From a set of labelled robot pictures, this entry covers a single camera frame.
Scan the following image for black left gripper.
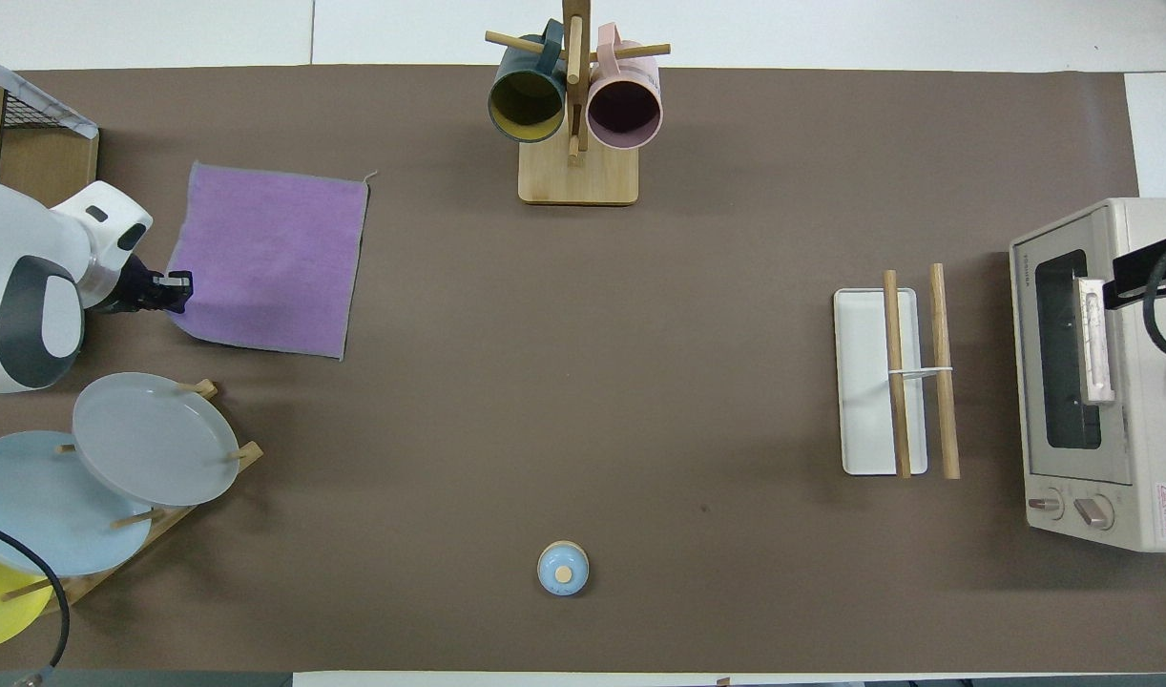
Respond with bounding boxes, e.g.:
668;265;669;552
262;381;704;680
101;256;195;316

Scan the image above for purple towel with grey back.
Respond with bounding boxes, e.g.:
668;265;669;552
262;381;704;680
168;160;378;362

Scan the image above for white towel rack wooden bars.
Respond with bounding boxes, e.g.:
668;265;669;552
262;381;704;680
833;263;961;481

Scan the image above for wooden plate rack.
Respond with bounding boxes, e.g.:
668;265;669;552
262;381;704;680
1;379;264;614

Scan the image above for beige toaster oven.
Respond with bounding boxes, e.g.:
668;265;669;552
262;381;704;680
1010;198;1166;553

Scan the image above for grey plate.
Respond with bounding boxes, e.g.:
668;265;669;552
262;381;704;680
72;372;241;508

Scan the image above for light blue plate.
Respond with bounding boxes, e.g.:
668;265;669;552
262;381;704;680
0;430;153;578

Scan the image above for dark teal mug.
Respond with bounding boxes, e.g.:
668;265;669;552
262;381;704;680
488;19;569;144

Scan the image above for wooden mug tree stand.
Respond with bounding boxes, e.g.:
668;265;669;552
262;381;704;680
485;0;672;207

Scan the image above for brown table mat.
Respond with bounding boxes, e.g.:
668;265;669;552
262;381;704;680
0;65;1166;674

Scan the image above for pink mug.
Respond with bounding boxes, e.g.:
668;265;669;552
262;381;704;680
586;23;663;151

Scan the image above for wooden shelf with wire basket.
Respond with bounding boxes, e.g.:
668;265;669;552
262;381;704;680
0;74;100;209

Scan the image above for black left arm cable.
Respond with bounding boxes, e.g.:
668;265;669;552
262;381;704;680
0;518;72;671

